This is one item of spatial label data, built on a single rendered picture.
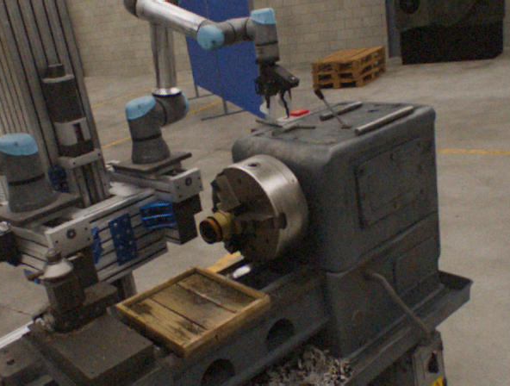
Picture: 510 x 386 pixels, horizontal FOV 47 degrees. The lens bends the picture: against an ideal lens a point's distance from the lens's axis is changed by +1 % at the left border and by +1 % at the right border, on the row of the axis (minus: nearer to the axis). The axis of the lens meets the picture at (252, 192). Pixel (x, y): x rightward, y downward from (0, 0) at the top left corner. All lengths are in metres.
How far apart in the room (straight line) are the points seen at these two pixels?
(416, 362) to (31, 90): 1.64
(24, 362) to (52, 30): 1.14
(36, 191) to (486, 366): 2.02
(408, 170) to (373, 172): 0.18
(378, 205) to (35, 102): 1.22
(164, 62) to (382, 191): 0.95
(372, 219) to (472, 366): 1.18
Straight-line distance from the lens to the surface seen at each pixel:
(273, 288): 1.81
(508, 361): 2.94
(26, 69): 2.18
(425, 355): 2.25
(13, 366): 1.68
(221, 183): 1.76
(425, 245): 2.17
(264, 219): 1.65
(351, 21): 12.60
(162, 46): 2.26
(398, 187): 1.97
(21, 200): 2.01
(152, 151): 2.23
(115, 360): 1.43
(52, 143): 2.23
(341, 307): 1.88
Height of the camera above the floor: 1.72
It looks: 19 degrees down
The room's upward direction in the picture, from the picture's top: 9 degrees counter-clockwise
